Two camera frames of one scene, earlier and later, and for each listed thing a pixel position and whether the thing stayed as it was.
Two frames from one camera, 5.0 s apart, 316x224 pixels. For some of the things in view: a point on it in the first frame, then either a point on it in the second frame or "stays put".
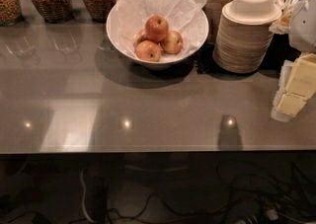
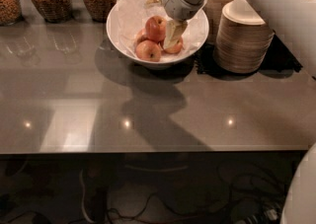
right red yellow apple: [173, 42] stays put
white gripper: [304, 26] → [172, 1]
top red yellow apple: [156, 28] stays put
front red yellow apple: [147, 51] stays put
